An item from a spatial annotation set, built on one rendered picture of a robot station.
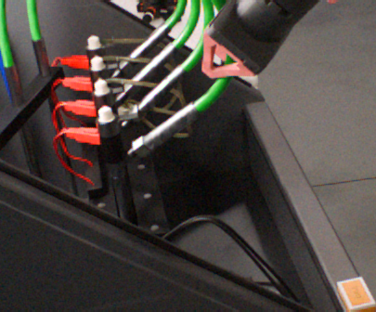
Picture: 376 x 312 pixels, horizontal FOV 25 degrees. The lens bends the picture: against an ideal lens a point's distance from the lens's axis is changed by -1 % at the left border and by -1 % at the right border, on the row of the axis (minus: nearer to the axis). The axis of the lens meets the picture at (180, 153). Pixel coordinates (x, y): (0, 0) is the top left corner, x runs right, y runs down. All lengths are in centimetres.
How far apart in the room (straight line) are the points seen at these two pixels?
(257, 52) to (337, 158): 227
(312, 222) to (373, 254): 149
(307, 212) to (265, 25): 41
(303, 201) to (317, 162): 189
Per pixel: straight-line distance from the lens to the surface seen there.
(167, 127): 95
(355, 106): 342
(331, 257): 108
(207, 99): 92
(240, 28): 83
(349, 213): 281
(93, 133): 109
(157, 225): 112
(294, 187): 122
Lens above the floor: 162
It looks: 30 degrees down
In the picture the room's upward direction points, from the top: 9 degrees counter-clockwise
